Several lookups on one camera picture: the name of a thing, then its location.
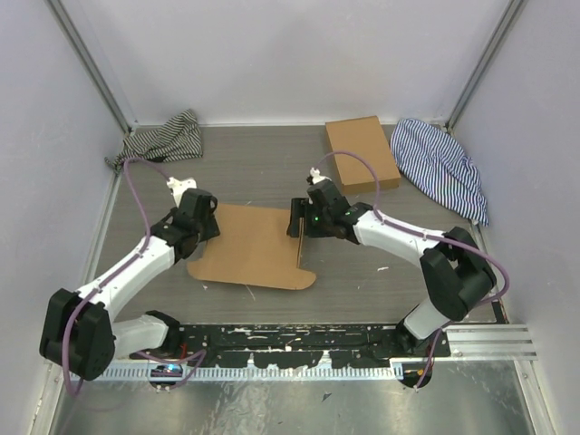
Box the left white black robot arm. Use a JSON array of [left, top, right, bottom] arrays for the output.
[[39, 197, 219, 381]]

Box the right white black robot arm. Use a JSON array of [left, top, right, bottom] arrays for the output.
[[286, 198, 497, 358]]

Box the folded brown cardboard box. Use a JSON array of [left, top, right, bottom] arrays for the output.
[[325, 115, 401, 195]]

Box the grey striped cloth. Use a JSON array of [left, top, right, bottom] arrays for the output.
[[104, 109, 203, 173]]

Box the blue white striped cloth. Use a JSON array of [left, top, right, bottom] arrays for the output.
[[391, 119, 488, 226]]

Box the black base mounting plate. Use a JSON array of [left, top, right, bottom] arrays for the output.
[[151, 324, 430, 369]]

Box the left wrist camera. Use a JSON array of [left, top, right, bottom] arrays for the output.
[[166, 177, 218, 219]]

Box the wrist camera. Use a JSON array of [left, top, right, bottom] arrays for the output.
[[166, 177, 218, 219], [307, 168, 349, 211]]

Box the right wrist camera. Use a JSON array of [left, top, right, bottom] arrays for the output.
[[307, 168, 349, 211]]

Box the perforated cable duct strip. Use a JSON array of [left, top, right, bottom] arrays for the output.
[[97, 362, 403, 382]]

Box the aluminium rail frame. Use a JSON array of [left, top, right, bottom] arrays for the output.
[[43, 324, 539, 363]]

